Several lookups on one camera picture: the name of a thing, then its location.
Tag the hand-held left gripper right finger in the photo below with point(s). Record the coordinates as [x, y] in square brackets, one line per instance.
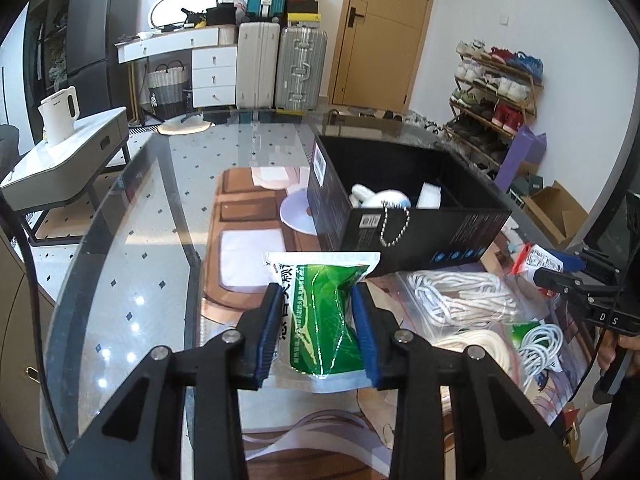
[367, 340]

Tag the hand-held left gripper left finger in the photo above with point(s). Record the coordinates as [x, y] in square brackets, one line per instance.
[267, 330]

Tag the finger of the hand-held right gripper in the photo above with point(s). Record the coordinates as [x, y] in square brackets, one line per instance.
[595, 305]
[607, 255]

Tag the green plastic packet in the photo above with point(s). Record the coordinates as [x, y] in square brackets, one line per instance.
[320, 310]

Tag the red white plastic packet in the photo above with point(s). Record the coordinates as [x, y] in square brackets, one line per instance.
[542, 260]

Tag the black cardboard box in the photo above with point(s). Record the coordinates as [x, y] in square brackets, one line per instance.
[425, 240]

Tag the person's right hand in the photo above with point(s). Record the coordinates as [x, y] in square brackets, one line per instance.
[607, 352]

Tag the open cardboard box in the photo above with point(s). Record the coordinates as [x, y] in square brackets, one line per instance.
[555, 215]

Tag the dark green boxes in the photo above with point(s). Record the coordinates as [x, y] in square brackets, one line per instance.
[527, 187]

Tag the white round disc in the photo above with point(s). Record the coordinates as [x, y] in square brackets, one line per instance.
[295, 210]

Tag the printed cartoon mat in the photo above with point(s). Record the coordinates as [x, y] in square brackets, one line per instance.
[240, 210]

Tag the purple paper bag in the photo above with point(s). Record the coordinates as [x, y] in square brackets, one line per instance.
[522, 155]

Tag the white foam block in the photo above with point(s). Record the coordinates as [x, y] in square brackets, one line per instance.
[429, 196]

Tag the wooden shoe rack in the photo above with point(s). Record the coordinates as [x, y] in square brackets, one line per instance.
[532, 91]

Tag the rows of racked shoes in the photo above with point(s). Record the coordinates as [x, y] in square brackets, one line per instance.
[492, 85]

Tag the cream oval floor mat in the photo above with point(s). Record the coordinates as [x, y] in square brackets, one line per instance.
[185, 125]

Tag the scattered loose shoes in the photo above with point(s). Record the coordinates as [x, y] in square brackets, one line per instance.
[415, 119]

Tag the beige cabinet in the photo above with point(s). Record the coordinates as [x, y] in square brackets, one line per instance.
[20, 335]

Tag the woven laundry basket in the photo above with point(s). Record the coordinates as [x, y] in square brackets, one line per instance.
[167, 87]

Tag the silver suitcase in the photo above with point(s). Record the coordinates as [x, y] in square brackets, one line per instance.
[300, 67]

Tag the white suitcase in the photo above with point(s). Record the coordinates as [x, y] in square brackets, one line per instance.
[257, 65]

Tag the grey side table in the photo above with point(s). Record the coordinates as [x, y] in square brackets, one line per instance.
[75, 145]

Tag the white vanity desk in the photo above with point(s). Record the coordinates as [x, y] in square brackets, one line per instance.
[215, 67]

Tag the wooden door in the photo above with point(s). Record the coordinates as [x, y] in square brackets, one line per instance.
[385, 45]

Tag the white electric kettle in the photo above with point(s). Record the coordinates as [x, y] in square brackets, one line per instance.
[57, 120]

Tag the yellow black shoe box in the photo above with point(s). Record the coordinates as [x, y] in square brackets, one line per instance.
[303, 20]

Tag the dark cloth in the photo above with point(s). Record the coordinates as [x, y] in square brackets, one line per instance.
[7, 147]

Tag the black bag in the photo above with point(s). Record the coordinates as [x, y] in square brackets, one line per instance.
[221, 15]

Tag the plain black shoe box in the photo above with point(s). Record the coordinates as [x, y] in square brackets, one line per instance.
[302, 8]

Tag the white plastic bag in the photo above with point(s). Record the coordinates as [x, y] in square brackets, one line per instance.
[239, 4]

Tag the oval vanity mirror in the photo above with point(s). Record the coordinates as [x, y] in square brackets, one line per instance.
[185, 2]

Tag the dark grey refrigerator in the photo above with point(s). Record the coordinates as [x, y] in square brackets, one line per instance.
[100, 35]

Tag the dark glass cabinet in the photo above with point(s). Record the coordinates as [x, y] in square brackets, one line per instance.
[45, 35]

